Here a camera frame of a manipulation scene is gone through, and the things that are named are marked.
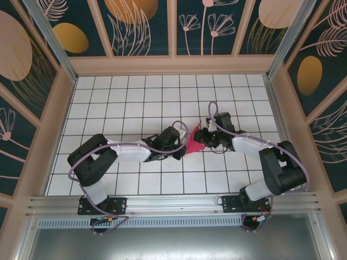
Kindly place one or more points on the pink cloth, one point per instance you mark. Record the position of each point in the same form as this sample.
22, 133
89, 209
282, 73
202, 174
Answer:
193, 145

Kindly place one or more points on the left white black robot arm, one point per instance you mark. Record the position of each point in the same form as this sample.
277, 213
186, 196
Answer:
130, 154

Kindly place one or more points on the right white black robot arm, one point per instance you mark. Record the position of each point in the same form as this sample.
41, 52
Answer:
245, 145

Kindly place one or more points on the grey metal sheet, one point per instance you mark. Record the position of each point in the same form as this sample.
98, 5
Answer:
176, 243

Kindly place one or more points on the long aluminium mounting rail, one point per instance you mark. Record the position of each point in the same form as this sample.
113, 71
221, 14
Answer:
176, 201

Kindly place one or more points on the aluminium side rail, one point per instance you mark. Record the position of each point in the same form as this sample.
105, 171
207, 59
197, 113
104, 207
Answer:
284, 135

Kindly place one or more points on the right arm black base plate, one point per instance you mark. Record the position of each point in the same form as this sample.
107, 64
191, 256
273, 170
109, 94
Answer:
230, 204

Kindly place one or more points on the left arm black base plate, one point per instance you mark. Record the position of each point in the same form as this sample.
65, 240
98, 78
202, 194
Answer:
119, 204

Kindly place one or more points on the aluminium corner post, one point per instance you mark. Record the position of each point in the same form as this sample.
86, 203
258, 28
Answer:
54, 46
287, 40

